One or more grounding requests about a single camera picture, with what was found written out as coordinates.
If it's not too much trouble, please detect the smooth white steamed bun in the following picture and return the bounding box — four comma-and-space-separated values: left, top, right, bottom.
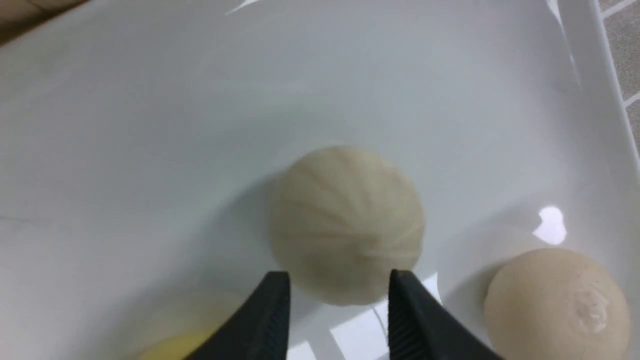
484, 248, 632, 360

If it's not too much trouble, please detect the white pleated steamed bun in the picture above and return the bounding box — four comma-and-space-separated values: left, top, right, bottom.
268, 146, 426, 306

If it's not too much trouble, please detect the grey checked tablecloth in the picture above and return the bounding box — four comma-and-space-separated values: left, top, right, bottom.
598, 0, 640, 150

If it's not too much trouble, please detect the white square plate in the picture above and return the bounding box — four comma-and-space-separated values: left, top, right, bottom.
0, 0, 639, 360

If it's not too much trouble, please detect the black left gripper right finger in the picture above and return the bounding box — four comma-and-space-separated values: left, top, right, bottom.
388, 269, 501, 360

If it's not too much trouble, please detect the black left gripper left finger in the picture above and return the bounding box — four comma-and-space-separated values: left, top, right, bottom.
185, 271, 291, 360

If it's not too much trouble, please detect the yellow steamed bun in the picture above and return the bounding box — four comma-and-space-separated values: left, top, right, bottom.
137, 330, 216, 360

